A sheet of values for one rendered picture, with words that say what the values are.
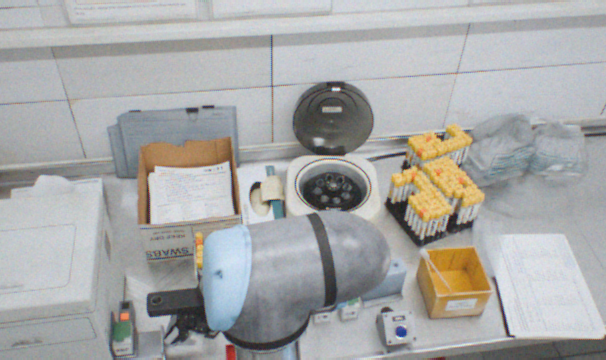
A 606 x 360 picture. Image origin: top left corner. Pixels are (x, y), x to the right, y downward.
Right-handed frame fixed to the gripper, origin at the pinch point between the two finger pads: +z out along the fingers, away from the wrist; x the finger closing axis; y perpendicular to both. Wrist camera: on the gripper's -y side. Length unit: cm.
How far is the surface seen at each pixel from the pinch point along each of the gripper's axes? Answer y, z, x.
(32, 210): -32.4, -10.5, 18.4
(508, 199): 85, -43, 34
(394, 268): 43, -31, 8
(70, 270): -24.7, -14.9, 2.2
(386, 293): 46, -23, 7
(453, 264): 61, -34, 12
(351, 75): 34, -46, 60
